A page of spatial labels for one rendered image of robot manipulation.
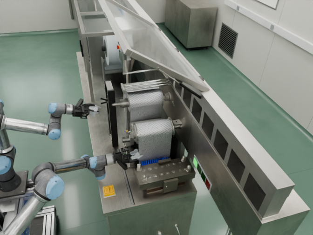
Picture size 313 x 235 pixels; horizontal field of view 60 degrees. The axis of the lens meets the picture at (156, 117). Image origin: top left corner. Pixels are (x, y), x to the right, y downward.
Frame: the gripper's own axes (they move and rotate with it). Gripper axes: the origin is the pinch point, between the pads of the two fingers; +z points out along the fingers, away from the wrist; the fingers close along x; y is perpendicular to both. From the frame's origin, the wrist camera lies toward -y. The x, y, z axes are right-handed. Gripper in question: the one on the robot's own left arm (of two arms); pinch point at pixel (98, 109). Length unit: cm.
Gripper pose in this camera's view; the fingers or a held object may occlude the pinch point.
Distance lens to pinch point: 207.8
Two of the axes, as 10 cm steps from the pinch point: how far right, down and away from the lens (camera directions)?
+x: 4.1, -6.7, -6.2
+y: 3.1, 7.4, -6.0
